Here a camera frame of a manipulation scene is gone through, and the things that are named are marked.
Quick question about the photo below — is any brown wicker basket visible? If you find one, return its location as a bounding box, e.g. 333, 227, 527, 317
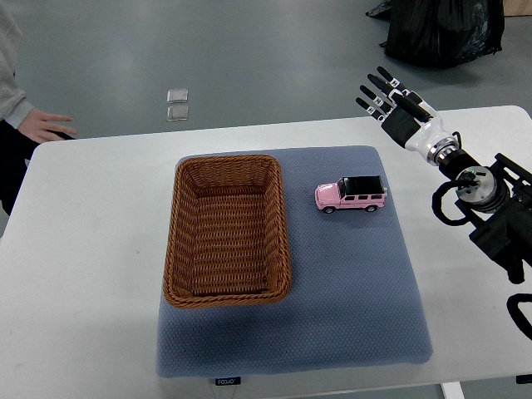
162, 155, 292, 309

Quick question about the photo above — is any black robot finger bottom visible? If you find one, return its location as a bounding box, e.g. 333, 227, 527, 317
356, 97, 387, 123

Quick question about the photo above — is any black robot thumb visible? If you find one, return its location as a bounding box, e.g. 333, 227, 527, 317
389, 89, 431, 122

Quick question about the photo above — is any black robot finger second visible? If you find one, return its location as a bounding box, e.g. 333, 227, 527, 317
367, 74, 400, 99

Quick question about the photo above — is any upper floor socket plate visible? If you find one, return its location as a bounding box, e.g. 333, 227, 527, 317
166, 89, 189, 104

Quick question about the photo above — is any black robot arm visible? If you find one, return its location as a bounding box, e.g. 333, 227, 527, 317
356, 67, 531, 284

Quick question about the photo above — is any blue-grey textured mat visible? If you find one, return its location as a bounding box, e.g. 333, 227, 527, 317
156, 145, 432, 378

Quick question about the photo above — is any pink toy car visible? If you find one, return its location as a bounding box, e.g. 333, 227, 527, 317
314, 175, 388, 214

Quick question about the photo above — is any black robot finger third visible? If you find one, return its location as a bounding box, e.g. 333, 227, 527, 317
359, 85, 393, 113

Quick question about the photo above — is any person's bare hand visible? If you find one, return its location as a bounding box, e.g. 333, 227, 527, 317
17, 109, 78, 144

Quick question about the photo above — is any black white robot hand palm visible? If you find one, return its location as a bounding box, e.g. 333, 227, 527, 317
381, 103, 453, 151

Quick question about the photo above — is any black robot finger top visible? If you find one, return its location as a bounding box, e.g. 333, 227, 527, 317
377, 66, 410, 96

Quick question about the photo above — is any black plastic bag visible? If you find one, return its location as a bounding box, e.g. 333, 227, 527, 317
366, 0, 505, 69

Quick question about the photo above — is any lower floor socket plate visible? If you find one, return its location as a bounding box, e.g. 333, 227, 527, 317
166, 106, 189, 121

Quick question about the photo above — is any floor socket plate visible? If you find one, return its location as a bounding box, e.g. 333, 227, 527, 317
166, 89, 189, 104
166, 106, 189, 121

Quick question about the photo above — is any black cable loop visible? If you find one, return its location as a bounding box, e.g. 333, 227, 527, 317
505, 293, 532, 340

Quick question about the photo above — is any grey sleeved forearm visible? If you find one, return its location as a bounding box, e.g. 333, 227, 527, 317
1, 3, 34, 129

